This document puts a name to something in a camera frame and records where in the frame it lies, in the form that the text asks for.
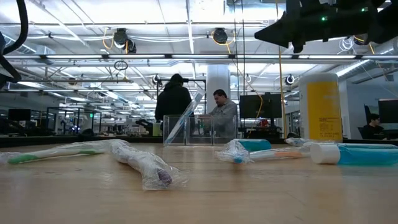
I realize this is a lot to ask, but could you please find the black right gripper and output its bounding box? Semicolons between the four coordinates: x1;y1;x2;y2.
254;0;379;54

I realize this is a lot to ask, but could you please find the purple white toothbrush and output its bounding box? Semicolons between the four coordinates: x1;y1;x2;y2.
284;136;340;148
108;139;187;191

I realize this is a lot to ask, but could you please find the small teal toothpaste tube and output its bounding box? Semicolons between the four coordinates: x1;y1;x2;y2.
310;142;398;166
238;138;273;152

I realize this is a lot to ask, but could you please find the orange white toothbrush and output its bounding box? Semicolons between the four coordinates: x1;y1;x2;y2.
248;148;312;162

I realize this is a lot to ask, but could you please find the blue white toothbrush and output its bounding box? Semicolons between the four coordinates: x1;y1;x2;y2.
214;139;253;165
164;88;206;146

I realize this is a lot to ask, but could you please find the green white toothbrush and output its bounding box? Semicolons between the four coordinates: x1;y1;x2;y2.
0;140;109;166

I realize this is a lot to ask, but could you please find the black computer monitor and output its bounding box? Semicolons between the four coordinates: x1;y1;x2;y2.
239;92;283;119
8;108;32;121
377;98;398;124

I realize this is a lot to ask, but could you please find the yellow wipes canister white lid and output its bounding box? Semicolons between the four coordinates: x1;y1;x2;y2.
298;72;344;147

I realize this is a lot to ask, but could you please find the white round pillar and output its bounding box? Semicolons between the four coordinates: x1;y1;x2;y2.
206;64;231;108

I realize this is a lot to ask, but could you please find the person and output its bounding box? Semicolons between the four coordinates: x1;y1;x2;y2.
198;88;239;139
154;73;195;138
357;113;389;140

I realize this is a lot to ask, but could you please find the clear acrylic organizer box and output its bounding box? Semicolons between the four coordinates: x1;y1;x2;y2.
162;114;239;146

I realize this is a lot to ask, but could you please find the thin yellow drooping cable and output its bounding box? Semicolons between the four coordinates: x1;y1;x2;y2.
248;90;264;134

